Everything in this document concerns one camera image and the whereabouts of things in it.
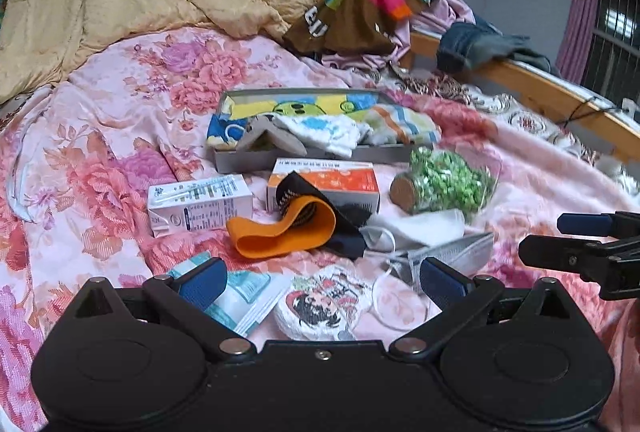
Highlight grey face mask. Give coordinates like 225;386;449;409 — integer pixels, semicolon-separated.
364;232;495;288

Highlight orange and black strap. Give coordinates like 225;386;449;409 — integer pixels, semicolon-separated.
226;170;379;261

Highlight white cloth with blue whale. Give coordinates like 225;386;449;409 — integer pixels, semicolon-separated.
272;114;372;159

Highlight striped pastel towel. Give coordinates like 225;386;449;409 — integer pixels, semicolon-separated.
361;104;442;146

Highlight teal white sachet packet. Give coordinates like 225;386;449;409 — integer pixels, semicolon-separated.
167;252;292;338

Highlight white blue text box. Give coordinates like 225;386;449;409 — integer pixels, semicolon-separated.
146;174;253;237

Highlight glass jar of green stars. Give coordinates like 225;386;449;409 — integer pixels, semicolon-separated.
388;147;499;221

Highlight patterned brown white bedsheet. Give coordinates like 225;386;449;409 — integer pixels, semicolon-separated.
364;64;639;199

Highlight round cartoon print pad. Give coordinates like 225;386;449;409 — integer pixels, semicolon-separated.
273;265;373;341

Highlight orange and white medicine box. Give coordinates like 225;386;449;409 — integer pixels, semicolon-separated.
266;158;380;213

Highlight barred window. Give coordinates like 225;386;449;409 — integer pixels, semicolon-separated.
582;0;640;105

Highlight grey tray with dinosaur drawing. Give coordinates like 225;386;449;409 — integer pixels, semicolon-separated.
206;88;436;173

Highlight pink curtain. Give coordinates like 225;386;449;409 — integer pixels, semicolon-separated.
555;0;599;85

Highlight pink floral quilt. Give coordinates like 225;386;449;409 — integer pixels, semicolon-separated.
1;28;639;431

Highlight blue denim jeans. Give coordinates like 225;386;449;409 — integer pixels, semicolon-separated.
436;18;560;77

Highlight colourful striped brown garment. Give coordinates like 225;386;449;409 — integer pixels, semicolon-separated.
283;0;436;56

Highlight black cable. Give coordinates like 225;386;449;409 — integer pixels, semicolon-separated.
564;95;626;128

